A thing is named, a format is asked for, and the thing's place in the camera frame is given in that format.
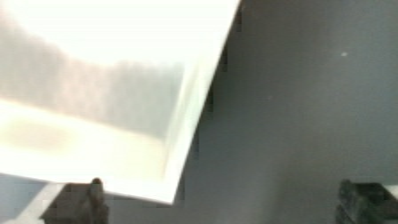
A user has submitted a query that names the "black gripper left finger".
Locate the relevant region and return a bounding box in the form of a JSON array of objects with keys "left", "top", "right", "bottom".
[{"left": 15, "top": 177, "right": 109, "bottom": 224}]

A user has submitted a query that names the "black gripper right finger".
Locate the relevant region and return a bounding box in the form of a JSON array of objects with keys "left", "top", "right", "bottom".
[{"left": 333, "top": 180, "right": 398, "bottom": 224}]

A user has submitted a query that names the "white drawer with tag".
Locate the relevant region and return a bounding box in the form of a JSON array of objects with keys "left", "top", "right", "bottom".
[{"left": 0, "top": 0, "right": 241, "bottom": 203}]

